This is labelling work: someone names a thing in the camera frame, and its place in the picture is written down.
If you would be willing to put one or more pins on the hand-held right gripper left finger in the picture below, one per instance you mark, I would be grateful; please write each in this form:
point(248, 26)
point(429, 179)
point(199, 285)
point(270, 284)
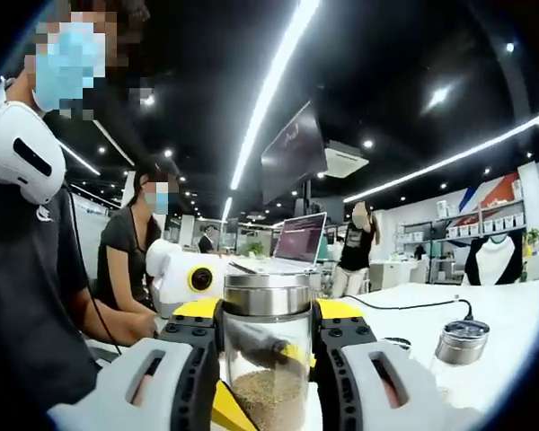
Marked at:
point(161, 381)

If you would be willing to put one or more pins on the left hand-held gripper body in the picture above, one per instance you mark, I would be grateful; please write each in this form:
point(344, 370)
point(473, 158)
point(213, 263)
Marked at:
point(173, 278)

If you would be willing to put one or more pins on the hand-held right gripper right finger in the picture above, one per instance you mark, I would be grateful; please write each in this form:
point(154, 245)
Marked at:
point(364, 386)

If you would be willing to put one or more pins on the tall seasoning bottle brown contents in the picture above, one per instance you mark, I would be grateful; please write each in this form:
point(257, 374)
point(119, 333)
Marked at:
point(269, 395)

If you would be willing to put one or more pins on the short glass seasoning bottle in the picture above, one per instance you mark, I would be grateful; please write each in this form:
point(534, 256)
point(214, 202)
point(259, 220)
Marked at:
point(462, 341)

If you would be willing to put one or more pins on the small green plant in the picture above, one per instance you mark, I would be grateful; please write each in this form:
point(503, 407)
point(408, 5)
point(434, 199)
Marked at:
point(253, 249)

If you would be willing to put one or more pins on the open silver laptop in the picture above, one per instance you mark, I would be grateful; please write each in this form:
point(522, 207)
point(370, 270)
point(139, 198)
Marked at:
point(298, 238)

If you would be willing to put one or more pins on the person in black, blue mask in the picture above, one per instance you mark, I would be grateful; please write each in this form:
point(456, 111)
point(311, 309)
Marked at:
point(22, 278)

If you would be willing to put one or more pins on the hanging ceiling monitor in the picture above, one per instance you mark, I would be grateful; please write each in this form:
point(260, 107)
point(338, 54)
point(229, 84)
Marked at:
point(294, 157)

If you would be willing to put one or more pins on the mannequin bust white black shirt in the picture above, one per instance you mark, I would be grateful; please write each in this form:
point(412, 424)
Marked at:
point(494, 265)

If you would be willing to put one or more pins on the storage shelf with white bins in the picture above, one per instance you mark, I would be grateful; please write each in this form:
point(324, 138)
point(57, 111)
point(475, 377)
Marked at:
point(476, 226)

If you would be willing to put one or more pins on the ceiling air conditioner unit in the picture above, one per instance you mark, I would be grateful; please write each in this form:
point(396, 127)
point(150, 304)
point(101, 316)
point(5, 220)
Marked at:
point(347, 158)

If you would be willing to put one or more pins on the long ceiling light strip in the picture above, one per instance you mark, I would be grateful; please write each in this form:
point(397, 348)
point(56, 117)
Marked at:
point(269, 90)

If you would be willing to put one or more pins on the curved ceiling light strip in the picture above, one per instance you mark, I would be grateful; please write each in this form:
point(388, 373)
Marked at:
point(453, 157)

